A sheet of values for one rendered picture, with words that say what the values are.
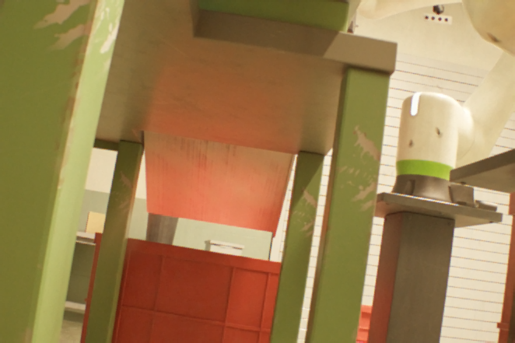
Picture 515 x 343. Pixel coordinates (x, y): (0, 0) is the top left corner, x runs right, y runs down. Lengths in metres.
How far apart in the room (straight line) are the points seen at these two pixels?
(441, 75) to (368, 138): 6.30
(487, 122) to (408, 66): 5.29
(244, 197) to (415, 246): 0.36
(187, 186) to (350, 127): 0.67
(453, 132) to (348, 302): 0.87
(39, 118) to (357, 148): 0.38
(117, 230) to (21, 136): 0.89
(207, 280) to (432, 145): 0.53
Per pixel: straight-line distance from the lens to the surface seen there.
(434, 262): 1.33
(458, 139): 1.42
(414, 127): 1.37
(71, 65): 0.24
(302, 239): 0.96
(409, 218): 1.31
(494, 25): 0.79
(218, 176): 1.16
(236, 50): 0.59
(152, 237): 5.68
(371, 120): 0.58
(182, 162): 1.15
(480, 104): 1.51
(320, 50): 0.58
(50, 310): 0.25
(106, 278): 1.12
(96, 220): 5.88
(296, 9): 0.60
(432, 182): 1.34
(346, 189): 0.56
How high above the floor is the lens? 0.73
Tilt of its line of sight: 8 degrees up
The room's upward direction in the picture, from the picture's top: 9 degrees clockwise
